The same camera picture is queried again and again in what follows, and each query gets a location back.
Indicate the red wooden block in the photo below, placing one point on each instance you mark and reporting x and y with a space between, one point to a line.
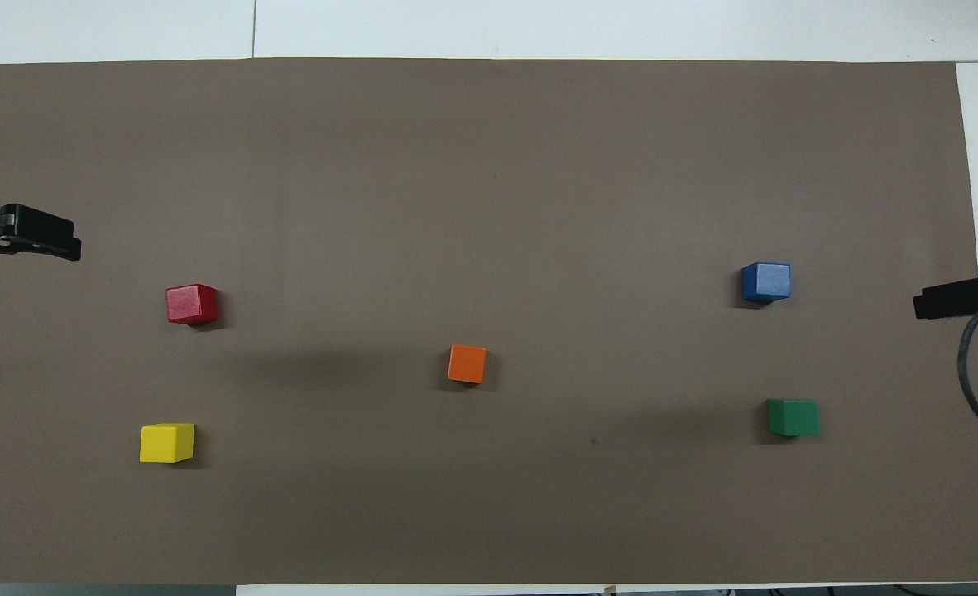
191 304

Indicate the orange wooden block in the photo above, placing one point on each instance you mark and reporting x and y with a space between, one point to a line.
467 364

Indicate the green wooden block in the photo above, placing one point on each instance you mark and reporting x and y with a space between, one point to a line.
793 417

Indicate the brown table mat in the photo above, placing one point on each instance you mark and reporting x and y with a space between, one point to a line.
489 207

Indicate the blue wooden block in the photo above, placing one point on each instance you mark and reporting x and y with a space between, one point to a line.
766 281

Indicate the yellow wooden block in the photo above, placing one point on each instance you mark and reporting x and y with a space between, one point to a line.
166 443

